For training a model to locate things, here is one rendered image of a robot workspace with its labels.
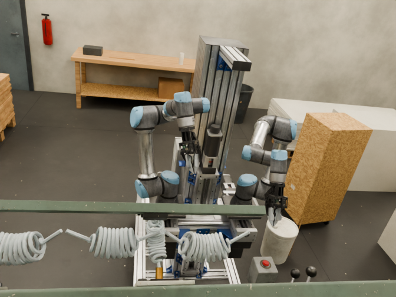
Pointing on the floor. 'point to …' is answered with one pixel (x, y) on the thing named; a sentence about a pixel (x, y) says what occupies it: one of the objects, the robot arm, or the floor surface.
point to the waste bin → (246, 91)
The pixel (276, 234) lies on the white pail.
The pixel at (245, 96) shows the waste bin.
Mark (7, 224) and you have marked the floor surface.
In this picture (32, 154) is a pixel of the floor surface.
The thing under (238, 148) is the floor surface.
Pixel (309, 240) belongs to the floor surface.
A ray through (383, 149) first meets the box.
